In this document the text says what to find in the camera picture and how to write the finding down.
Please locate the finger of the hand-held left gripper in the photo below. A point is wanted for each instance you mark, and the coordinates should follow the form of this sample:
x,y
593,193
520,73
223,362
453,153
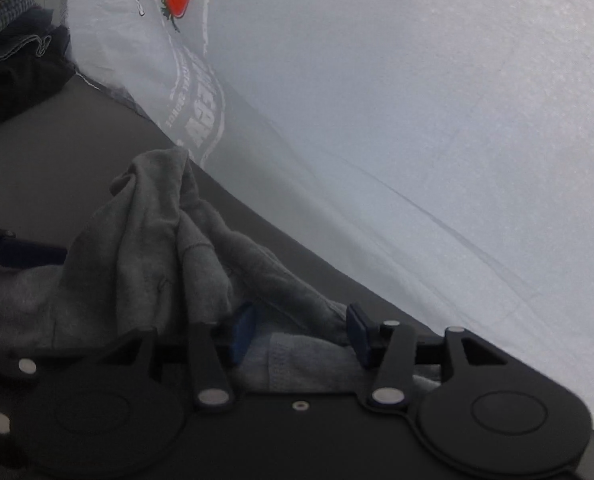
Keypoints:
x,y
29,252
9,377

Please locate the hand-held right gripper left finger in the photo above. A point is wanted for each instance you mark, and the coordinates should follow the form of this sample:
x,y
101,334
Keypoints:
x,y
242,332

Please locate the grey zip hoodie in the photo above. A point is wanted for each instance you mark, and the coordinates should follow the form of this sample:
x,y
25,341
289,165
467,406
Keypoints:
x,y
142,260

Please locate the white printed sheet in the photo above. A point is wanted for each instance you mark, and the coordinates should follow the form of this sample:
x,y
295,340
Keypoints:
x,y
377,85

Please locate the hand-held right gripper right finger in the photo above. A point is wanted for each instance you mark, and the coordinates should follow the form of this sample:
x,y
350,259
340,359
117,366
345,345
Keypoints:
x,y
361,332

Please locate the blue denim garment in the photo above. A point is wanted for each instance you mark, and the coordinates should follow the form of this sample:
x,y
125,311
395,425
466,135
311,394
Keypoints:
x,y
22,45

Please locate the blue checked shirt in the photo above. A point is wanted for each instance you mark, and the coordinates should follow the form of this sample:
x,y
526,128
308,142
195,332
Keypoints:
x,y
2,12

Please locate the black garment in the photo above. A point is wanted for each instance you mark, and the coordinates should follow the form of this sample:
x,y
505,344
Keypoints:
x,y
17,90

